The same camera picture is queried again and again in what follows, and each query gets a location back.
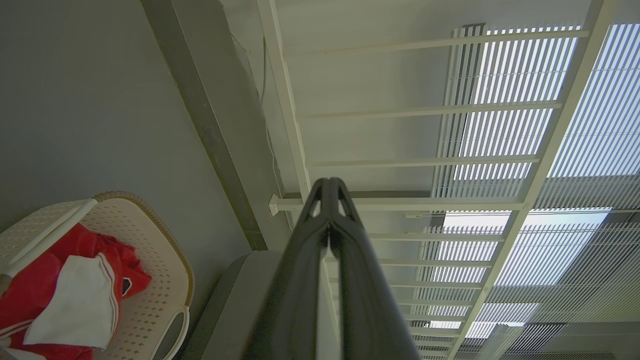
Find white window blinds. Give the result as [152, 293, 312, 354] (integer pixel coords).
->
[414, 22, 640, 360]

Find white metal railing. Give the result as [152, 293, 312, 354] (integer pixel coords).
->
[257, 0, 622, 360]

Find red garment with white stripes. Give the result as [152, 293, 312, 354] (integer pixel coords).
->
[0, 223, 153, 360]

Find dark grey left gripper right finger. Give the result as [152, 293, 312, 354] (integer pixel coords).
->
[328, 177, 421, 360]

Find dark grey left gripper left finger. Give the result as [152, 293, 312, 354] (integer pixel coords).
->
[244, 177, 331, 360]

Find white cable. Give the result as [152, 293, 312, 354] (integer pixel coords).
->
[259, 36, 287, 197]

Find cream perforated plastic laundry basket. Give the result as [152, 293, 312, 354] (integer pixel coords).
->
[0, 191, 195, 360]

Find grey fabric sofa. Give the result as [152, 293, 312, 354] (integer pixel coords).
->
[181, 250, 301, 360]

